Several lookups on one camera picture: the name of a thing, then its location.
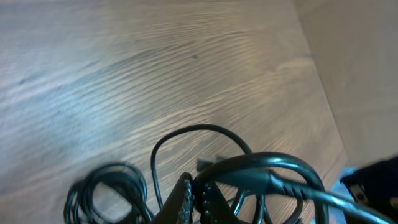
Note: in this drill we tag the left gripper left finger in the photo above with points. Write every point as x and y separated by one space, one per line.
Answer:
178 208

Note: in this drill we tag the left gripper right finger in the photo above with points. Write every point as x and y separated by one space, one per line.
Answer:
213 207

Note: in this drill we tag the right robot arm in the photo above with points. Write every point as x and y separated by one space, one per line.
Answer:
375 186

